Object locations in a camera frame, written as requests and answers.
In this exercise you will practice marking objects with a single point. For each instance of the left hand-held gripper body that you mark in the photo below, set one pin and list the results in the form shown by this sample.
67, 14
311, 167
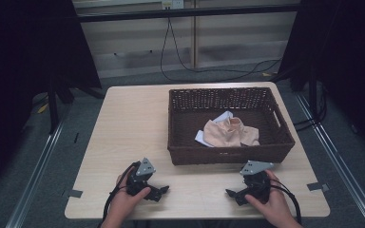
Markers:
141, 177

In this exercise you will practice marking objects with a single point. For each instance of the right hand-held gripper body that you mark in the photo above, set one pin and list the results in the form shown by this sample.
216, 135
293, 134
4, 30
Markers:
256, 182

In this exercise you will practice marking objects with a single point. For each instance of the peach cloth garment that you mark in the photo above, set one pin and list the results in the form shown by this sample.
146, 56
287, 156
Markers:
229, 134

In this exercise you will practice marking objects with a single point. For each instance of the brown woven basket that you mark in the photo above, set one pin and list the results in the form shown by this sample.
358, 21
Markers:
225, 104

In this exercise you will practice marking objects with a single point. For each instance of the person's right hand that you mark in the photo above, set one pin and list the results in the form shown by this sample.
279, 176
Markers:
272, 202

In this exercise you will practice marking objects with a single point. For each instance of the person's left hand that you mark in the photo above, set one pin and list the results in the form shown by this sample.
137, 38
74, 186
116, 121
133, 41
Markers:
123, 202

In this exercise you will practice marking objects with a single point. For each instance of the grey tape piece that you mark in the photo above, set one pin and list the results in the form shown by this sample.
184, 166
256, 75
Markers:
73, 193
317, 186

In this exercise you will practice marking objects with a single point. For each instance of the yellow floor tape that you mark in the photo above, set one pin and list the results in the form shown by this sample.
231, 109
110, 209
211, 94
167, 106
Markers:
42, 108
266, 74

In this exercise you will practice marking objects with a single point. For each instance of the black metal stand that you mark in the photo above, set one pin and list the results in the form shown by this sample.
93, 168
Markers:
53, 104

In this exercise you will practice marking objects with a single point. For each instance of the dark curtain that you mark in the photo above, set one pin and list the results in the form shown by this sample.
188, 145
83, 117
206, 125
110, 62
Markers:
345, 63
28, 63

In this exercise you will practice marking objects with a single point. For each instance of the black horizontal bar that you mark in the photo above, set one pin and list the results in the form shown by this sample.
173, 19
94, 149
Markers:
187, 13

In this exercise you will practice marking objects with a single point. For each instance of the metal floor rail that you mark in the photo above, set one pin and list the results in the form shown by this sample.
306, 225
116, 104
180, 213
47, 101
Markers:
339, 158
38, 177

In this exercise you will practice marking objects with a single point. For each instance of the white wall power outlet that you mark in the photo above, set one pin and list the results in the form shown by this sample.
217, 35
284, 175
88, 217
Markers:
172, 3

